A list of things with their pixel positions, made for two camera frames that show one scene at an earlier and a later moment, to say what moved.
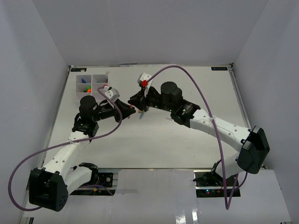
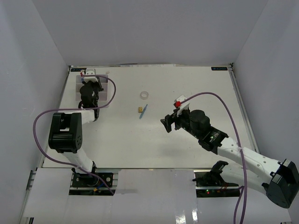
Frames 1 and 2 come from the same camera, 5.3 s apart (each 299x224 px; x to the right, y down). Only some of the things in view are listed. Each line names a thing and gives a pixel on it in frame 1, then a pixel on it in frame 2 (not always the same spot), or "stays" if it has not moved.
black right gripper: x=140 y=101 to x=169 y=120
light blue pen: x=141 y=115 stays
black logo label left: x=78 y=69 stays
